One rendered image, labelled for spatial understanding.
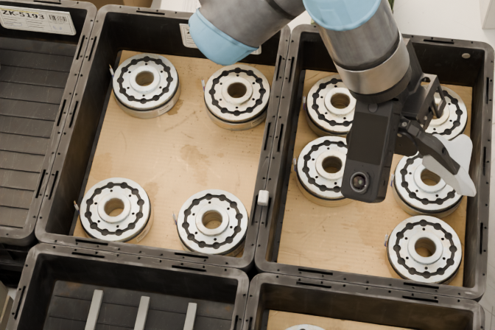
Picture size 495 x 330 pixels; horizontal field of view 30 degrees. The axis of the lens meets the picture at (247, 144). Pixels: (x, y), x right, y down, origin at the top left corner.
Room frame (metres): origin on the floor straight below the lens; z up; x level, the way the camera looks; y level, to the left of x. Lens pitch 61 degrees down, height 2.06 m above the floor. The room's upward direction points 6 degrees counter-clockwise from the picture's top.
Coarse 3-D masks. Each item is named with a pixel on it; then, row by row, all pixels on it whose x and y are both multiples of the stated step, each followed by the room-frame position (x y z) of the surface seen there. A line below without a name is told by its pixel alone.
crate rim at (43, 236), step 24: (96, 24) 0.86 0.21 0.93; (96, 48) 0.81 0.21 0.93; (288, 48) 0.78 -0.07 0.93; (72, 120) 0.70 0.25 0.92; (264, 144) 0.62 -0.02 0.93; (264, 168) 0.58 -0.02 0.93; (48, 192) 0.58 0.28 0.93; (48, 216) 0.54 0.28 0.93; (48, 240) 0.51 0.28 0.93; (72, 240) 0.50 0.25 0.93; (96, 240) 0.50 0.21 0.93; (216, 264) 0.45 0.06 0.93; (240, 264) 0.45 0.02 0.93
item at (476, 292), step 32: (288, 64) 0.75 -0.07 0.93; (288, 96) 0.69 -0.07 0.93; (480, 160) 0.56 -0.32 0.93; (480, 192) 0.52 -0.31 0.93; (480, 224) 0.48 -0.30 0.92; (256, 256) 0.46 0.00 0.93; (480, 256) 0.42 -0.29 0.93; (416, 288) 0.39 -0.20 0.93; (448, 288) 0.39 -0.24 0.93; (480, 288) 0.38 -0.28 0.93
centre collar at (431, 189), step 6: (420, 168) 0.59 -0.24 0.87; (414, 174) 0.58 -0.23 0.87; (420, 174) 0.58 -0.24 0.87; (414, 180) 0.57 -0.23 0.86; (420, 180) 0.57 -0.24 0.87; (420, 186) 0.56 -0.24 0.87; (426, 186) 0.56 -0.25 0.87; (432, 186) 0.56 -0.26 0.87; (438, 186) 0.56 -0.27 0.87; (444, 186) 0.56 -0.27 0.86; (426, 192) 0.55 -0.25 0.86; (432, 192) 0.55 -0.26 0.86
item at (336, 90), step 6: (330, 90) 0.74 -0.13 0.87; (336, 90) 0.74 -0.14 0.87; (342, 90) 0.74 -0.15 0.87; (330, 96) 0.73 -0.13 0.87; (348, 96) 0.72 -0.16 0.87; (324, 102) 0.72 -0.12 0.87; (330, 102) 0.72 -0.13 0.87; (354, 102) 0.71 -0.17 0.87; (330, 108) 0.71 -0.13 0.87; (336, 108) 0.70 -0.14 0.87; (348, 108) 0.70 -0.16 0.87; (354, 108) 0.70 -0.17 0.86; (336, 114) 0.70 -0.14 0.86; (342, 114) 0.69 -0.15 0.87
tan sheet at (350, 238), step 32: (288, 192) 0.59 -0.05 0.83; (288, 224) 0.54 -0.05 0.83; (320, 224) 0.54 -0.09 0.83; (352, 224) 0.53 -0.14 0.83; (384, 224) 0.53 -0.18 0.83; (448, 224) 0.52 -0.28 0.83; (288, 256) 0.49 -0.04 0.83; (320, 256) 0.49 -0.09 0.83; (352, 256) 0.48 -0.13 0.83; (384, 256) 0.48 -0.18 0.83
